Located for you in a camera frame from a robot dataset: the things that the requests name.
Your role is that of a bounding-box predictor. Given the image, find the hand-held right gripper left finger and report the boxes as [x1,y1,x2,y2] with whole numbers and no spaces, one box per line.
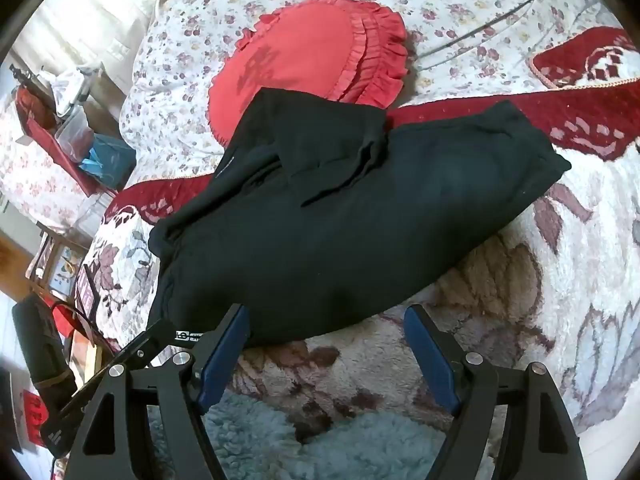
[65,304,251,480]

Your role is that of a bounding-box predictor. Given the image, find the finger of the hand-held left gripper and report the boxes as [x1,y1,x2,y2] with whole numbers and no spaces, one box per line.
[119,317,207,365]

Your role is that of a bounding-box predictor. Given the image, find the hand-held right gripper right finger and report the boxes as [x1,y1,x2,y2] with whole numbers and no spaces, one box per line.
[404,304,590,480]

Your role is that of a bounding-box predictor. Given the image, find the black pants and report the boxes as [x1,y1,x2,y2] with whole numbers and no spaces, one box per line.
[147,87,572,348]

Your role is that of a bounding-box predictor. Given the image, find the light blue fluffy blanket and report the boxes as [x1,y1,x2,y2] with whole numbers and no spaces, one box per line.
[145,390,466,480]

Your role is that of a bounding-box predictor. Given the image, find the black bag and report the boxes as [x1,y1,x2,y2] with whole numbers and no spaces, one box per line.
[12,294,78,401]

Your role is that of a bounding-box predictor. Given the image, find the wooden stool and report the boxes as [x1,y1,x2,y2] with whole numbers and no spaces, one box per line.
[30,230,86,306]

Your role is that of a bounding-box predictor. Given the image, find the red and white plush blanket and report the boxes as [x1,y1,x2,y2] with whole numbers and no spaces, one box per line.
[75,25,640,461]

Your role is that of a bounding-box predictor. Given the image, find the blue plastic bag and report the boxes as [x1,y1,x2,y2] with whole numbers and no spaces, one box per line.
[77,134,137,178]

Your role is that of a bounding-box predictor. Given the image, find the pink floral cloth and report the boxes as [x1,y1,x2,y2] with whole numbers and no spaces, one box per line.
[0,105,101,233]

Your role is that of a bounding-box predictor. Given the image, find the clear plastic container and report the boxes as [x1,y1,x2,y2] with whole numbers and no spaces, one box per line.
[54,107,96,161]

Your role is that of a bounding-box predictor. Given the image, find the red tray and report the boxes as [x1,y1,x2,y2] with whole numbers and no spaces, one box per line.
[15,85,118,198]

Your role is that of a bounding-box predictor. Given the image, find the white plastic bag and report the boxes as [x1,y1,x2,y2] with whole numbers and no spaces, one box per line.
[47,67,91,116]

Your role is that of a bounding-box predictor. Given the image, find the red heart-shaped ruffled pillow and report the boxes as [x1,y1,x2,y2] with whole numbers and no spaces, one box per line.
[206,0,408,146]

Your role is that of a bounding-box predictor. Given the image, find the cream curtain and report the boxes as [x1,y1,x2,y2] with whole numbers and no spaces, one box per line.
[10,0,201,91]

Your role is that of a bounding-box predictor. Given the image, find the white small-flower quilt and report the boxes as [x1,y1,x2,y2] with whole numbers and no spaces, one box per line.
[120,0,626,186]

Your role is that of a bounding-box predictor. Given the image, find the black cable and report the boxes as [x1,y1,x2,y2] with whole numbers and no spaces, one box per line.
[45,300,101,343]

